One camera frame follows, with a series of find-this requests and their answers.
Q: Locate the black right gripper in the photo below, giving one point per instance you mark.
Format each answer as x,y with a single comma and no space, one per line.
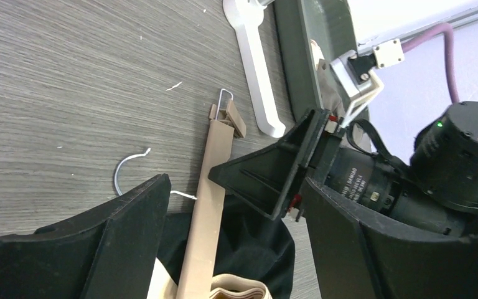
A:
363,173

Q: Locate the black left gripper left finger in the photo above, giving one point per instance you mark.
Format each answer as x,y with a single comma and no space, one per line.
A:
108,251

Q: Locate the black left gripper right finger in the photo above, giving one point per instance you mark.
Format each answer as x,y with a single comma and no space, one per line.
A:
359,253

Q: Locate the beige clip hanger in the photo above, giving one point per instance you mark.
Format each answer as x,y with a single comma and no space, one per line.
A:
201,249

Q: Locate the black underwear with beige waistband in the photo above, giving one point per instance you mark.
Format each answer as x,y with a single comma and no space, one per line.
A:
255,256

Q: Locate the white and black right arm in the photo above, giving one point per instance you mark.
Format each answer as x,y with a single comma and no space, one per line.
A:
436,191

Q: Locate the grey-green plastic tub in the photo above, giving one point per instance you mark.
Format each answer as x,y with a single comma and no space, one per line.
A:
329,23

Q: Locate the white and metal clothes rack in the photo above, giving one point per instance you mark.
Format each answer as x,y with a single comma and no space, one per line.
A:
245,17

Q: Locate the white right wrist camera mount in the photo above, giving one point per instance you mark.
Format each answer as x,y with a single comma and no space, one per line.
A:
356,75

